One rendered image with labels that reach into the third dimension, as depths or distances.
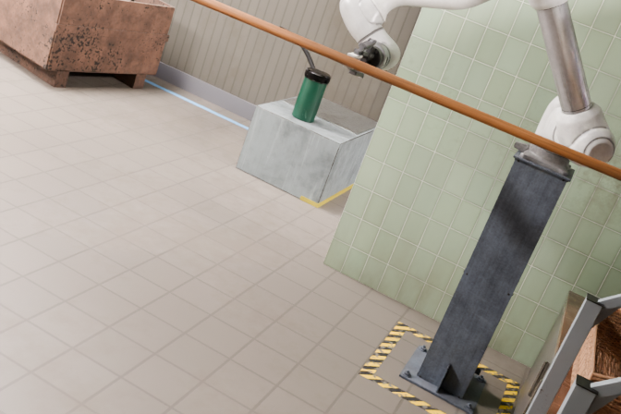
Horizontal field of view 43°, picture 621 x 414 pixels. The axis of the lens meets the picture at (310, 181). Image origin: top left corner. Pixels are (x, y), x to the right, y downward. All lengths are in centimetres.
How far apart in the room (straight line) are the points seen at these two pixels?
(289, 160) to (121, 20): 155
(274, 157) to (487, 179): 151
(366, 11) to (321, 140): 192
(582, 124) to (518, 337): 136
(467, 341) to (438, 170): 86
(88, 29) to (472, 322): 318
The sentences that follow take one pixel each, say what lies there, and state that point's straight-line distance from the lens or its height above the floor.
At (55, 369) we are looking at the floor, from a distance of 269.
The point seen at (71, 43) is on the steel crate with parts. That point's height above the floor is 30.
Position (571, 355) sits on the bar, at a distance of 208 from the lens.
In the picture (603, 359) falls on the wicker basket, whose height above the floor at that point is 59.
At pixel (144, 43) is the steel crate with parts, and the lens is 564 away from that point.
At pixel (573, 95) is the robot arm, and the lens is 277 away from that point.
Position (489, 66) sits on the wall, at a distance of 358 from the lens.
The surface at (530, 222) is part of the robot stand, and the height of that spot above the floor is 79.
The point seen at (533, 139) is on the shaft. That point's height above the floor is 119.
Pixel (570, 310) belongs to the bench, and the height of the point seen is 58.
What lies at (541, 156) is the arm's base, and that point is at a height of 103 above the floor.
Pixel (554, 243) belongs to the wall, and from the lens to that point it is 368.
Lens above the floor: 158
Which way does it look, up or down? 18 degrees down
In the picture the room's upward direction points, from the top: 20 degrees clockwise
